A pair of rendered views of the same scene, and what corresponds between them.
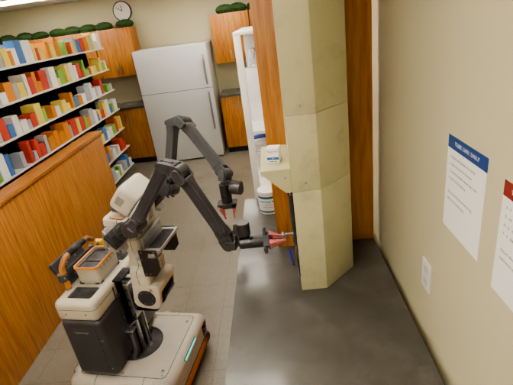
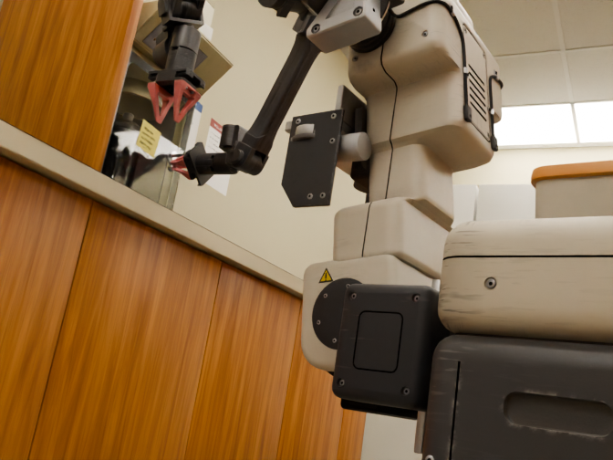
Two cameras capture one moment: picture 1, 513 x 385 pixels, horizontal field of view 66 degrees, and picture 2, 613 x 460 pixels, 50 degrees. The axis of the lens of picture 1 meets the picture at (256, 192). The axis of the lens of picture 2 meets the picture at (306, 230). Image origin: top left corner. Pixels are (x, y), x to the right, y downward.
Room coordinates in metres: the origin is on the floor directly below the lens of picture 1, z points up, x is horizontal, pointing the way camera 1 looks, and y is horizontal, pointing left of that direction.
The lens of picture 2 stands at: (2.89, 0.93, 0.59)
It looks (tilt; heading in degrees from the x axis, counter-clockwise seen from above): 15 degrees up; 204
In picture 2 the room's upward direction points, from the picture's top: 9 degrees clockwise
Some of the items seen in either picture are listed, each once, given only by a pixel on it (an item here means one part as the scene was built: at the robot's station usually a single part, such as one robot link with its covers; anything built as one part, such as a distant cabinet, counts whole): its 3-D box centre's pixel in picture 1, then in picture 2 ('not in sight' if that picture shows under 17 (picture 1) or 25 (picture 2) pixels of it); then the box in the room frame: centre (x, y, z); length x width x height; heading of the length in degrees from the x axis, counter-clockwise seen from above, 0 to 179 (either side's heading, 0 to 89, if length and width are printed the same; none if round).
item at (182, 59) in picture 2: (226, 198); (179, 68); (1.89, 0.16, 1.21); 0.10 x 0.07 x 0.07; 86
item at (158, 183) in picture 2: (292, 222); (147, 143); (1.57, -0.14, 1.19); 0.30 x 0.01 x 0.40; 175
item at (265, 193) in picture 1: (269, 198); not in sight; (2.23, -0.07, 1.02); 0.13 x 0.13 x 0.15
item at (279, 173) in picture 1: (275, 167); (182, 51); (1.57, -0.09, 1.46); 0.32 x 0.12 x 0.10; 176
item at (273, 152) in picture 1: (273, 153); (199, 36); (1.52, -0.09, 1.54); 0.05 x 0.05 x 0.06; 74
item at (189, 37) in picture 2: (225, 188); (183, 43); (1.89, 0.15, 1.27); 0.07 x 0.06 x 0.07; 60
